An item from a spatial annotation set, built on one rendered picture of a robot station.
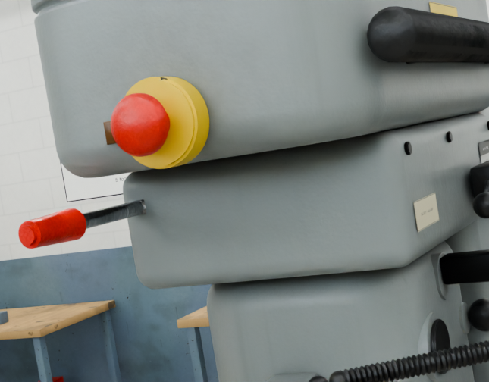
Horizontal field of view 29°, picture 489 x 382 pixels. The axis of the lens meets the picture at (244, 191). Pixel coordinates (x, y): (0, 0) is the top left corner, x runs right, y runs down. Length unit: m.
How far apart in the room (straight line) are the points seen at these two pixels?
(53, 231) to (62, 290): 5.73
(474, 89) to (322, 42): 0.31
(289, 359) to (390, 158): 0.19
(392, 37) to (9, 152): 5.97
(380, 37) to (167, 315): 5.42
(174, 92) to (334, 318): 0.24
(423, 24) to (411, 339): 0.27
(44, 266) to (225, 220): 5.73
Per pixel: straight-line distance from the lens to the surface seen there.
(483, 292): 0.91
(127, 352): 6.21
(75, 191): 6.22
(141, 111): 0.59
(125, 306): 6.14
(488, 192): 0.80
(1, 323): 5.97
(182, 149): 0.61
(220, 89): 0.62
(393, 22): 0.61
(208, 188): 0.74
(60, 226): 0.67
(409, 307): 0.76
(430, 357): 0.63
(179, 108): 0.61
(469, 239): 0.91
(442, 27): 0.66
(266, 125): 0.61
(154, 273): 0.78
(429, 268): 0.81
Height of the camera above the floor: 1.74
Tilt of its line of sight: 3 degrees down
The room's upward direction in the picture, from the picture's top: 9 degrees counter-clockwise
